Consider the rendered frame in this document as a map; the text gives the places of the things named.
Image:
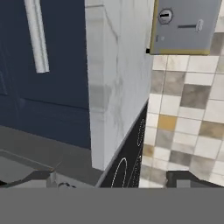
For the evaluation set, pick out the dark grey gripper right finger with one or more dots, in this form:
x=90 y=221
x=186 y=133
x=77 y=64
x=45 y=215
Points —
x=179 y=176

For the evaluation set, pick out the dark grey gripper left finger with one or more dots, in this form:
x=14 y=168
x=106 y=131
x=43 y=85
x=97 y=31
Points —
x=40 y=176

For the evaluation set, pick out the black hob with white rings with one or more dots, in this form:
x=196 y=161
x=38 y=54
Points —
x=129 y=163

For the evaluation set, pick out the plain navy cabinet front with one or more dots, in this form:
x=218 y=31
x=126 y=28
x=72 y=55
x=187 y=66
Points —
x=55 y=122

